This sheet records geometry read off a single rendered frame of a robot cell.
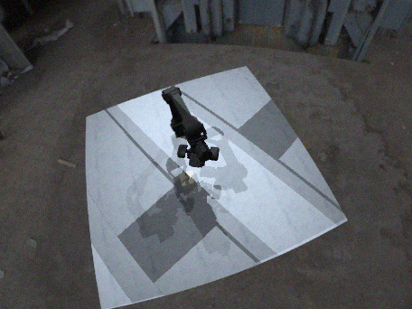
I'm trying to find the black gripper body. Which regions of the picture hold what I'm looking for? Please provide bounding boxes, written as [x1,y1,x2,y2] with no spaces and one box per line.
[177,145,220,161]

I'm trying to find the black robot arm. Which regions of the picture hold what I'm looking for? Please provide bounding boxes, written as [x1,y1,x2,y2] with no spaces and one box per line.
[161,86,212,168]

